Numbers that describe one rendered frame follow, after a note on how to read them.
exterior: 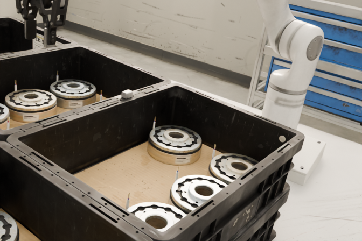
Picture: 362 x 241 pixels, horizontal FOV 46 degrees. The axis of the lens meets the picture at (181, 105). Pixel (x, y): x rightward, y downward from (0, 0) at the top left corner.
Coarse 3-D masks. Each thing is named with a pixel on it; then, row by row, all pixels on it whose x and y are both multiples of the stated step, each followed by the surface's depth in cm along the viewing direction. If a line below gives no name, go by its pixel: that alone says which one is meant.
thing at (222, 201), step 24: (144, 96) 81; (72, 120) 68; (264, 120) 78; (24, 144) 60; (288, 144) 71; (48, 168) 55; (264, 168) 63; (96, 192) 52; (240, 192) 58; (120, 216) 48; (192, 216) 50; (216, 216) 54; (168, 240) 46
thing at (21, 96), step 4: (28, 92) 91; (32, 92) 91; (36, 92) 91; (20, 96) 88; (24, 96) 90; (36, 96) 91; (40, 96) 90; (20, 100) 88; (24, 100) 87; (28, 100) 87; (32, 100) 87; (36, 100) 88; (40, 100) 89
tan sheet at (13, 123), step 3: (96, 96) 103; (99, 96) 103; (102, 96) 103; (96, 99) 101; (99, 99) 102; (102, 99) 102; (105, 99) 102; (57, 108) 94; (60, 108) 94; (63, 108) 94; (57, 111) 93; (60, 111) 93; (63, 111) 93; (57, 114) 91; (12, 120) 86; (12, 123) 85; (15, 123) 85; (18, 123) 85; (21, 123) 86; (24, 123) 86; (27, 123) 86; (12, 126) 84; (15, 126) 84
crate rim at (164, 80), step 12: (60, 48) 101; (72, 48) 103; (84, 48) 104; (0, 60) 88; (120, 60) 98; (144, 72) 93; (156, 84) 87; (120, 96) 79; (84, 108) 73; (48, 120) 67; (0, 132) 62; (12, 132) 62
